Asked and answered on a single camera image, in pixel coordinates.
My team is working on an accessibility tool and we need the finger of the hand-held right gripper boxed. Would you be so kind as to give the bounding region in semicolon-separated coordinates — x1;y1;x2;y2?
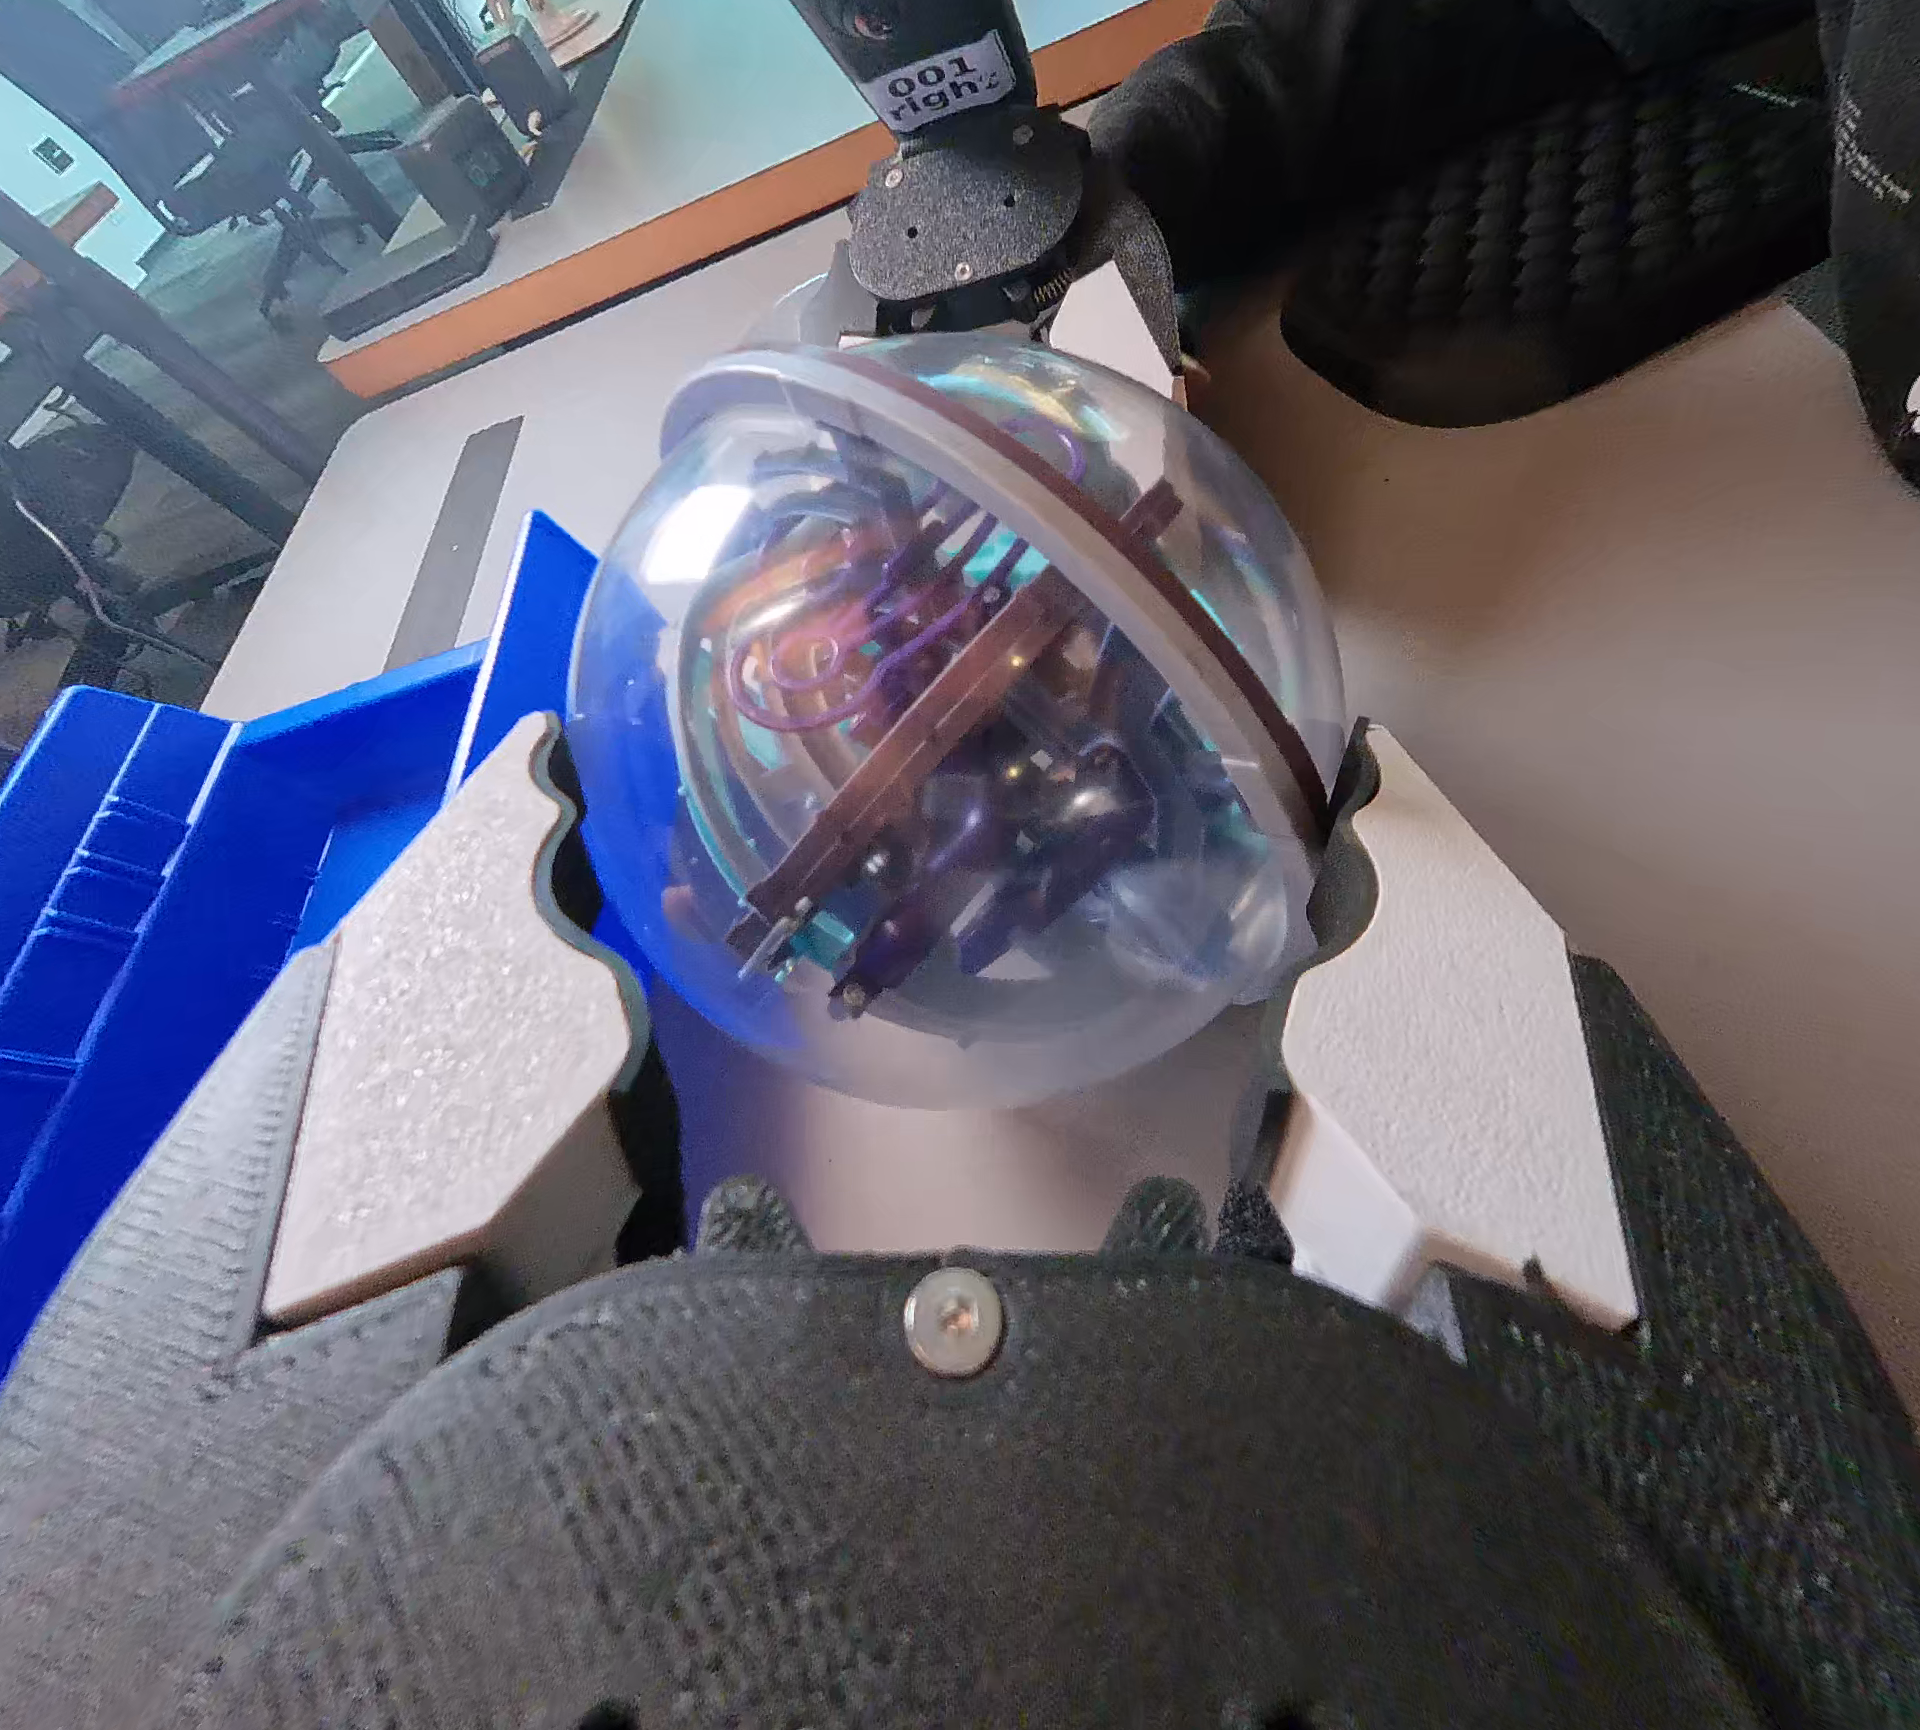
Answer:
773;245;872;358
1081;206;1194;387

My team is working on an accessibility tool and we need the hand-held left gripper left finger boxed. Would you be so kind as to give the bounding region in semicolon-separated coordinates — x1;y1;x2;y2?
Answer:
265;709;709;1327

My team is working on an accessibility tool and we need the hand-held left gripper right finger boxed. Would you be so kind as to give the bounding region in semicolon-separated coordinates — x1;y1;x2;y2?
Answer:
1249;719;1644;1327

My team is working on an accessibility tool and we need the clear maze ball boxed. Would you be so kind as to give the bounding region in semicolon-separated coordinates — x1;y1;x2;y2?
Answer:
564;338;1353;1112

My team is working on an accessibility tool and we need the person's right forearm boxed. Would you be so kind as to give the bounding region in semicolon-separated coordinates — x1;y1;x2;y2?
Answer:
1087;0;1838;430

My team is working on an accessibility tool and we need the wooden-edged desk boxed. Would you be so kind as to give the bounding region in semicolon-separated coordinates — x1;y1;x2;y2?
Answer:
319;0;1359;403

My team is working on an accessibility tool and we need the blue plastic bin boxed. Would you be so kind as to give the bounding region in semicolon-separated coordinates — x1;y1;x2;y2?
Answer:
0;509;609;1387

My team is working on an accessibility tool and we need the black office chair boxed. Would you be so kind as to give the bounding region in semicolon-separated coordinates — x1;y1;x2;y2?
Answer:
30;0;351;315

